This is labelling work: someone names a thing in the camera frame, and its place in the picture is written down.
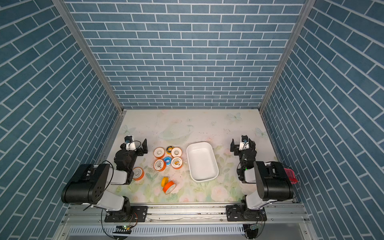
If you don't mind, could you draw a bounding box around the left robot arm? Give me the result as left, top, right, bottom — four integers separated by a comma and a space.
61, 136, 148, 224

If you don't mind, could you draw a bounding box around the pink basket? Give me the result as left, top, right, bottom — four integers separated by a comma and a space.
284, 168, 299, 185

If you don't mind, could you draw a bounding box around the orange tape roll on edge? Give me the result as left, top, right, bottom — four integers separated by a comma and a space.
163, 181, 176, 195

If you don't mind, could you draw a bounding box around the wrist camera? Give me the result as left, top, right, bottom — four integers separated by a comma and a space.
124, 136, 136, 151
239, 135, 249, 151

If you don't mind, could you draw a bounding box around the orange sealing tape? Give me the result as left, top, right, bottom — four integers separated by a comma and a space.
154, 147, 166, 159
133, 167, 145, 181
171, 147, 183, 158
171, 157, 183, 170
154, 159, 166, 172

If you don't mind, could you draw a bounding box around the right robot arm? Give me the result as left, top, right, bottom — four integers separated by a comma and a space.
226, 136, 294, 223

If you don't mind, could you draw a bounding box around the blue tape roll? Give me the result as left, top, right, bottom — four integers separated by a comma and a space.
163, 157, 172, 167

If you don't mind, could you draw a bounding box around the yellow black tape roll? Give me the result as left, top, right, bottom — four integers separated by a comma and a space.
166, 146, 174, 155

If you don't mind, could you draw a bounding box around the white storage box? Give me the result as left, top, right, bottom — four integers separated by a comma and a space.
187, 142, 219, 183

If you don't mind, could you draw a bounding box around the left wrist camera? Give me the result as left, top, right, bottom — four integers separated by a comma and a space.
124, 136, 136, 151

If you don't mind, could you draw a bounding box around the small yellow tape roll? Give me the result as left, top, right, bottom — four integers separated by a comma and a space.
161, 177, 169, 188

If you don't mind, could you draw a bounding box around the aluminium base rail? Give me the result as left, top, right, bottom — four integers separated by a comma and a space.
61, 202, 310, 226

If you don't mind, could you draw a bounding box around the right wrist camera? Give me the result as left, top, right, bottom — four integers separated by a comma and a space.
239, 135, 249, 151

